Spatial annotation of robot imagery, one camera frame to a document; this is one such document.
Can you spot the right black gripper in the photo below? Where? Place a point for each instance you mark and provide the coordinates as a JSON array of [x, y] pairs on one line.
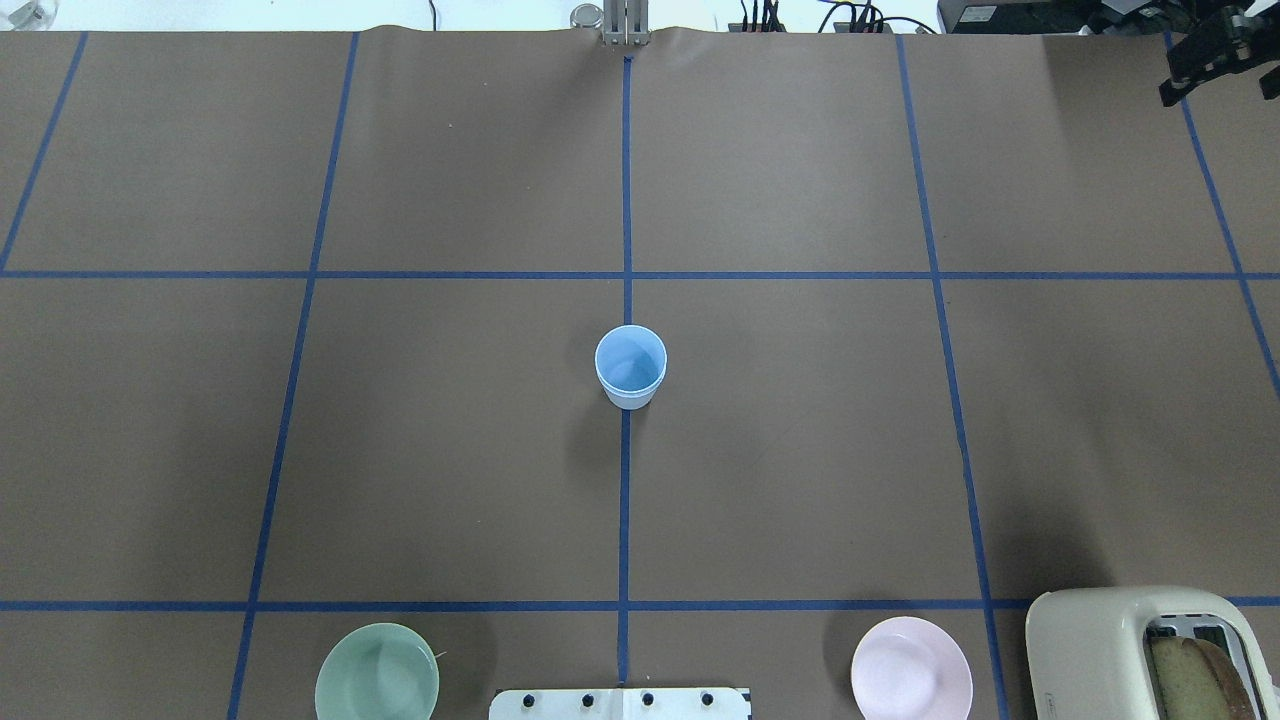
[[1203, 60]]

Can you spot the light blue cup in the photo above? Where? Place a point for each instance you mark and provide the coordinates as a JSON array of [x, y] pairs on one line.
[[630, 360], [630, 399]]

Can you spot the cream toaster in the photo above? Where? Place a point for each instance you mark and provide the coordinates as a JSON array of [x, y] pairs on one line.
[[1088, 649]]

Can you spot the glass cup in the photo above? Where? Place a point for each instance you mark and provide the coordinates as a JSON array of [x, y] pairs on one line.
[[586, 16]]

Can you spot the toast slice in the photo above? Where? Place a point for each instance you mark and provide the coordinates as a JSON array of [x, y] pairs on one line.
[[1196, 680]]

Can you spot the pink bowl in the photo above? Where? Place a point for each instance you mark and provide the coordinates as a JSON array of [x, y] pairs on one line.
[[910, 668]]

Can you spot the green bowl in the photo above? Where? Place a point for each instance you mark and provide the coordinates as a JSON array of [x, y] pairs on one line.
[[378, 671]]

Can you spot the aluminium frame post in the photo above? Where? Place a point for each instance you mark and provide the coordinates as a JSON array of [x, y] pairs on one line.
[[625, 22]]

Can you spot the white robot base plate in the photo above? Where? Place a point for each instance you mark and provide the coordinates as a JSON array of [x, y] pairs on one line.
[[623, 703]]

